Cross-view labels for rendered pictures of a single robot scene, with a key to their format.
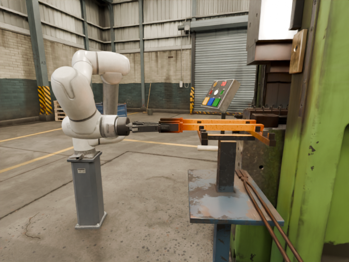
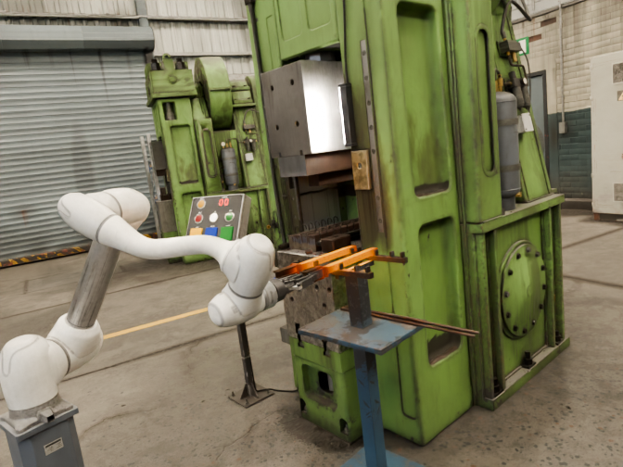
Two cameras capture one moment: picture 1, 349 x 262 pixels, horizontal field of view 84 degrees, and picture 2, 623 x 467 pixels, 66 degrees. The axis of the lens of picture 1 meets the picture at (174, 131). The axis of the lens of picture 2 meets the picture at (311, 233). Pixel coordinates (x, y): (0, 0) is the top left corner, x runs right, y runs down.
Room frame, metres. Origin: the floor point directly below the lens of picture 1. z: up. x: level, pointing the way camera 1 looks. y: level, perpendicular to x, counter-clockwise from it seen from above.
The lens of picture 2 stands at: (-0.30, 1.17, 1.38)
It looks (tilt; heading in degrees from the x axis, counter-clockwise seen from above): 10 degrees down; 312
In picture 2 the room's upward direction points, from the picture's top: 7 degrees counter-clockwise
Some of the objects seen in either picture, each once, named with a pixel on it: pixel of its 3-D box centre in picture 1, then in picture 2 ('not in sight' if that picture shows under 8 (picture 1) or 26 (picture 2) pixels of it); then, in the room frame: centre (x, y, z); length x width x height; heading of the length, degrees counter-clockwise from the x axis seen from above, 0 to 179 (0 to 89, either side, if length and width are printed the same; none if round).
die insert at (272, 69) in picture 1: (295, 67); (336, 176); (1.19, -0.70, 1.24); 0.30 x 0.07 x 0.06; 82
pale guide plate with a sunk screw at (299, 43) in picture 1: (297, 52); (361, 170); (0.92, -0.54, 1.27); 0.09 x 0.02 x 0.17; 172
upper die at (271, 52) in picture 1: (287, 53); (324, 161); (1.22, -0.67, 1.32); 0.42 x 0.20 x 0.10; 82
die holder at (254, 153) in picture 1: (281, 158); (348, 283); (1.16, -0.67, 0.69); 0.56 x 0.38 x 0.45; 82
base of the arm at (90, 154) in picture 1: (83, 152); (37, 408); (1.48, 0.71, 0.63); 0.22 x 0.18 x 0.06; 1
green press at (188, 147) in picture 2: not in sight; (223, 156); (5.52, -3.49, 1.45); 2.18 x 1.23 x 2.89; 71
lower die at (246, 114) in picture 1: (281, 115); (333, 233); (1.22, -0.67, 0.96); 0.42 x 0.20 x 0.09; 82
